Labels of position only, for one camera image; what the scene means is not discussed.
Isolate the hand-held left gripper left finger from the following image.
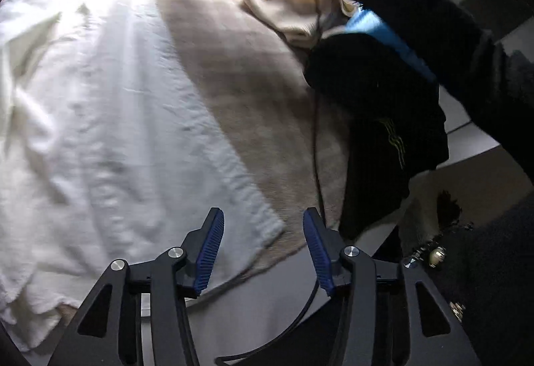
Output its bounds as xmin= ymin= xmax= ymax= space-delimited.
xmin=47 ymin=208 xmax=226 ymax=366

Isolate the blue cloth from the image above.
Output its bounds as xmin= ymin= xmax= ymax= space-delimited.
xmin=344 ymin=9 xmax=439 ymax=83

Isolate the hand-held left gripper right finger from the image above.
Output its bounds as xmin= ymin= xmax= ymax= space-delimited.
xmin=302 ymin=207 xmax=482 ymax=366

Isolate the black cable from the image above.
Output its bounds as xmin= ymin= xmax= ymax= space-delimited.
xmin=215 ymin=16 xmax=330 ymax=366

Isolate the plaid bed blanket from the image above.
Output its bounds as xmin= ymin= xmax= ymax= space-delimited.
xmin=148 ymin=0 xmax=359 ymax=279

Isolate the beige knit garment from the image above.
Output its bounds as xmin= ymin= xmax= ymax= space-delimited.
xmin=242 ymin=0 xmax=359 ymax=50

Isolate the black garment green print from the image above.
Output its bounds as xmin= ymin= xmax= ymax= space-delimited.
xmin=304 ymin=32 xmax=450 ymax=242

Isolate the white shirt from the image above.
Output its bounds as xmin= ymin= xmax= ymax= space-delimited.
xmin=0 ymin=0 xmax=288 ymax=352

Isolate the white mattress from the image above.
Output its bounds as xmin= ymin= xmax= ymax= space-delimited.
xmin=140 ymin=216 xmax=401 ymax=366

